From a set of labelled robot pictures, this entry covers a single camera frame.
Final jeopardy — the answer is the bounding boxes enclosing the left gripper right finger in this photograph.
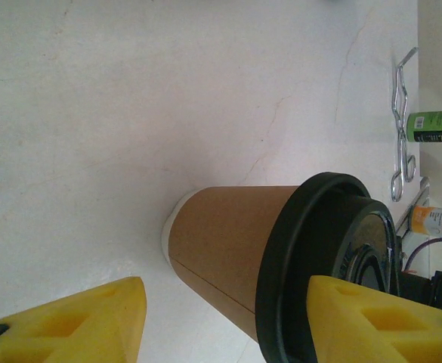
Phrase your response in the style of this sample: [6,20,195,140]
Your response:
[306,275,442,363]

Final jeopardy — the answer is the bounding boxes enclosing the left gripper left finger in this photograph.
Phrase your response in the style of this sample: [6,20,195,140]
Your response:
[0,276,147,363]

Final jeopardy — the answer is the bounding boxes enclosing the orange capped bottle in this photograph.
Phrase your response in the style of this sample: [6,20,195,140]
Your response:
[411,206,442,241]

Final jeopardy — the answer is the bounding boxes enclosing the metal tongs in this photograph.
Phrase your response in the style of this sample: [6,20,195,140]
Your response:
[390,47,420,202]

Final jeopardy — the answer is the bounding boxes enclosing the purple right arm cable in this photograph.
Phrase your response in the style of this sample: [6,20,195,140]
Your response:
[403,240,442,273]

